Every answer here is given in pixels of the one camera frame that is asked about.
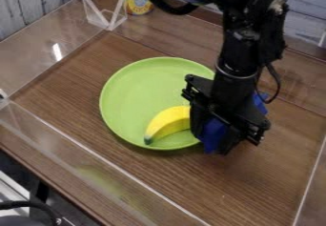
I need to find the black curved cable bottom-left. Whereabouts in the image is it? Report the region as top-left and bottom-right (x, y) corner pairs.
(0, 199), (63, 226)

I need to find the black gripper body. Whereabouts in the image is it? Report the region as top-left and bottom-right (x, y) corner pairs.
(180, 73), (273, 147)

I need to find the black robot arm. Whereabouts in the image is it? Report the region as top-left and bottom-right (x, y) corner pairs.
(182, 0), (287, 154)

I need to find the yellow labelled tin can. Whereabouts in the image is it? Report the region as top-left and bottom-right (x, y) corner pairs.
(126, 0), (154, 15)

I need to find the yellow toy banana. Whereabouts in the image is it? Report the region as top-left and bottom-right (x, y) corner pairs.
(144, 106), (190, 145)

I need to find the green round plate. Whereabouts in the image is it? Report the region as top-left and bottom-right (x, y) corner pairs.
(99, 57), (214, 151)

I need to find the black cable loop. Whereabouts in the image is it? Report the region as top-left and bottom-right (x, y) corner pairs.
(254, 62), (283, 105)

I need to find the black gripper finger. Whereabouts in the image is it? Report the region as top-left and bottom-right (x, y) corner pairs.
(221, 127), (246, 155)
(190, 102), (210, 137)

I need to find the clear acrylic corner bracket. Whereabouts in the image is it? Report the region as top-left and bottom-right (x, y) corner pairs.
(82, 0), (127, 31)

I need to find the clear acrylic front wall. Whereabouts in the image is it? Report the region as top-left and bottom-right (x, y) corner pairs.
(0, 99), (210, 226)

